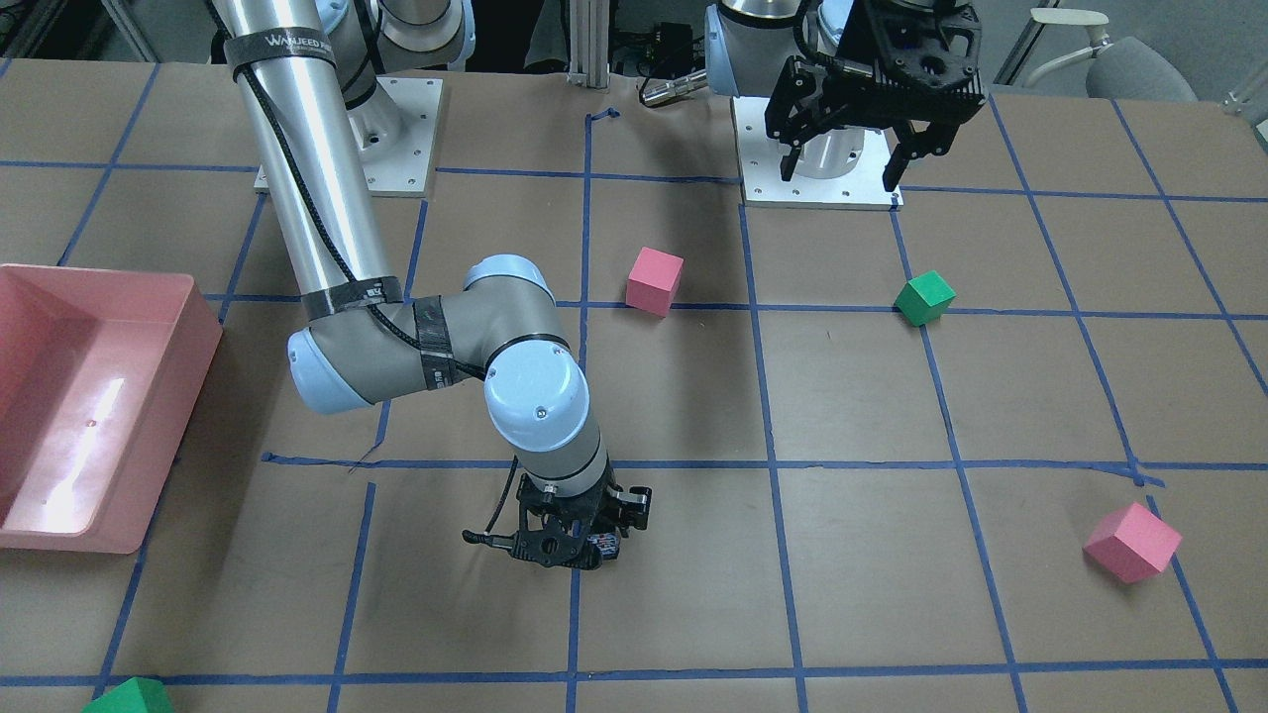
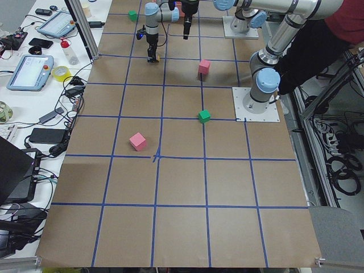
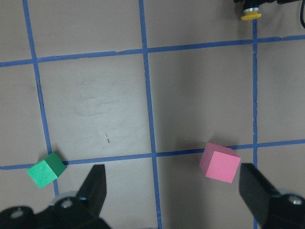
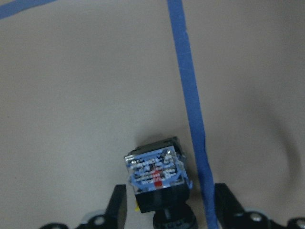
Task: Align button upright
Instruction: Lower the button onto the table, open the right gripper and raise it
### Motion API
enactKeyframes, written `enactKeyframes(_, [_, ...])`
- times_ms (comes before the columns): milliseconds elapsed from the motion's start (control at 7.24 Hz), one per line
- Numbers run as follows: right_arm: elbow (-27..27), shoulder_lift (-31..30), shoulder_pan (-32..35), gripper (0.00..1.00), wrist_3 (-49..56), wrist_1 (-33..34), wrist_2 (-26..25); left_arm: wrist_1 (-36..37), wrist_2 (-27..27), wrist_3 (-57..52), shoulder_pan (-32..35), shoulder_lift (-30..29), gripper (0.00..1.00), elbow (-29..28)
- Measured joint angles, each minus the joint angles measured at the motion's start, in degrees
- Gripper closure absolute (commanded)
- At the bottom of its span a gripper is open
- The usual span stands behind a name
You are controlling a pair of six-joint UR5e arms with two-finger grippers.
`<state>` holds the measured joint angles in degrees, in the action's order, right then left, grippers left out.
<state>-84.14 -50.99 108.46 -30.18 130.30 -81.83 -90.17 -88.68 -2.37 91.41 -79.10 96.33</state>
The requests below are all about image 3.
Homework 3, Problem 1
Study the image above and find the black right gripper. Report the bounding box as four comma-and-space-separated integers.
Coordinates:
233, 0, 295, 5

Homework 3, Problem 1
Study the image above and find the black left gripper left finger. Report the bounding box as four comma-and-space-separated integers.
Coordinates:
0, 165, 110, 229

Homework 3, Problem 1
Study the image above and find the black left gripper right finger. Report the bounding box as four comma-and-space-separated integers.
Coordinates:
239, 163, 305, 229

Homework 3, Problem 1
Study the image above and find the yellow push button switch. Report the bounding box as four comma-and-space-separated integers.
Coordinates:
241, 5, 262, 21

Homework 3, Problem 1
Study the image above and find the green cube near left base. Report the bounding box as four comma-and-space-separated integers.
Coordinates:
27, 152, 66, 188

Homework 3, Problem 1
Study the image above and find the pink cube near centre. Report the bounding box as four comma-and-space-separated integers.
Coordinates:
199, 143, 241, 183

